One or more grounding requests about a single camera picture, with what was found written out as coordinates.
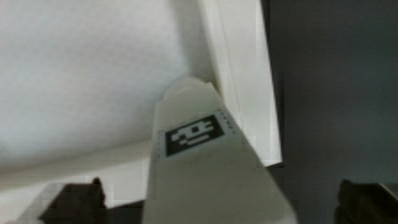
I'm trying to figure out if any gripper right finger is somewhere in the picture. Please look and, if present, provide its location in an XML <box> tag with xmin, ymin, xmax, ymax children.
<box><xmin>336</xmin><ymin>180</ymin><xmax>398</xmax><ymax>224</ymax></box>

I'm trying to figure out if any white desk top tray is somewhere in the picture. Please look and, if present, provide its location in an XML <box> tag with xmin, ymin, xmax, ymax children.
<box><xmin>0</xmin><ymin>0</ymin><xmax>283</xmax><ymax>224</ymax></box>

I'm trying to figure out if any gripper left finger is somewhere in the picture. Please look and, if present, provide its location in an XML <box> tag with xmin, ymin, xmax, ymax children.
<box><xmin>15</xmin><ymin>176</ymin><xmax>148</xmax><ymax>224</ymax></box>

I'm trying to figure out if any white leg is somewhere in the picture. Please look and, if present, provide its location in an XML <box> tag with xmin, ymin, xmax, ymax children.
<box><xmin>142</xmin><ymin>78</ymin><xmax>299</xmax><ymax>224</ymax></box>

